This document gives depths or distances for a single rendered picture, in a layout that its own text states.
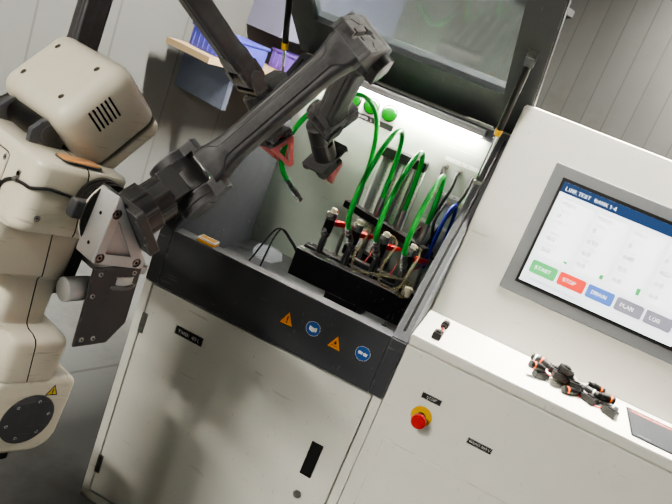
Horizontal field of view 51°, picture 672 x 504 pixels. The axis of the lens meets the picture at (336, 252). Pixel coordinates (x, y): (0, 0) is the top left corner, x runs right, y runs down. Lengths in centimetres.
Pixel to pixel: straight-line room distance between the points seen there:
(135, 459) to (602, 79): 551
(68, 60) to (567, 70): 593
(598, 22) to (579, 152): 502
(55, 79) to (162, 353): 94
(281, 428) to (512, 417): 59
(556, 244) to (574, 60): 509
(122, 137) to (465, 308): 102
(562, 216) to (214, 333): 94
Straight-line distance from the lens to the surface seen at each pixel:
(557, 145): 192
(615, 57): 678
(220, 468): 202
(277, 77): 180
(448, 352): 168
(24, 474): 247
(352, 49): 115
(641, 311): 191
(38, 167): 116
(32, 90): 127
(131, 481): 219
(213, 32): 167
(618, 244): 190
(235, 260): 180
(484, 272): 188
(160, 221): 115
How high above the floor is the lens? 157
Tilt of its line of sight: 17 degrees down
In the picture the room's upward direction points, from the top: 21 degrees clockwise
